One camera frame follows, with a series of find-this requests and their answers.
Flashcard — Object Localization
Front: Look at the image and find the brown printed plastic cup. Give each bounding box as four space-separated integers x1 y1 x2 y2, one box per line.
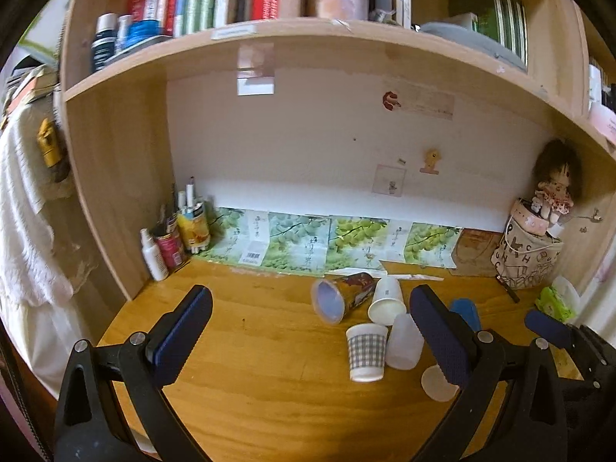
311 272 377 324

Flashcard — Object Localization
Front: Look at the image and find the white frosted plastic cup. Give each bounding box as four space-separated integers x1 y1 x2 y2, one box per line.
385 313 424 370

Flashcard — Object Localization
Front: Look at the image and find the white paper cup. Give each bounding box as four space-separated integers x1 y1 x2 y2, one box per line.
368 275 406 326

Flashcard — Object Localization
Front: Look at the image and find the brown sleeved paper cup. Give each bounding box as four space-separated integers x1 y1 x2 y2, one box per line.
421 365 459 403

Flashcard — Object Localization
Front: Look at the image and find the grey checkered paper cup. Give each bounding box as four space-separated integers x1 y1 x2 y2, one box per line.
346 323 388 383

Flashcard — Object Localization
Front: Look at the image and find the green tissue pack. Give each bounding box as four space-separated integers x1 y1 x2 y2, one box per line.
534 275 581 323

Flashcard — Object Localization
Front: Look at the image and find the brown cardboard sheet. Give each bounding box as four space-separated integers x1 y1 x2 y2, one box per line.
449 228 502 278

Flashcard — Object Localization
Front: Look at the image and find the dark pen on table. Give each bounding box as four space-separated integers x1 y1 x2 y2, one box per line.
495 274 520 303

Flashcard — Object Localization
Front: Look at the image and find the pink round box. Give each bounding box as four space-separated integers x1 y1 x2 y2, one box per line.
509 198 550 237

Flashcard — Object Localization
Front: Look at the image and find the white cloth on left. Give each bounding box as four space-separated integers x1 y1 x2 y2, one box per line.
1 102 92 398

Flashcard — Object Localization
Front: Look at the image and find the white spray bottle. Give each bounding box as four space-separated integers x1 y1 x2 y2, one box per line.
140 228 169 281

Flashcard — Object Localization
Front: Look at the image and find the brown haired rag doll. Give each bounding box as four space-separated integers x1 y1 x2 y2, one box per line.
531 139 583 225

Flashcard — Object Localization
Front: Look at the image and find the red can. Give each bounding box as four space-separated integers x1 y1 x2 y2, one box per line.
151 222 187 272

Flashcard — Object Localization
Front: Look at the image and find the green grape paper sheet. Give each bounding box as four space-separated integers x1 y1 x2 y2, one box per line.
199 208 462 275

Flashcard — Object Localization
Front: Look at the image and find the wooden bookshelf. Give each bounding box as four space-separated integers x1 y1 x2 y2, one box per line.
62 0 615 297

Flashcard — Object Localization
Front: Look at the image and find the grey flat pouch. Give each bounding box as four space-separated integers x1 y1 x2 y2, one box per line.
420 22 527 73

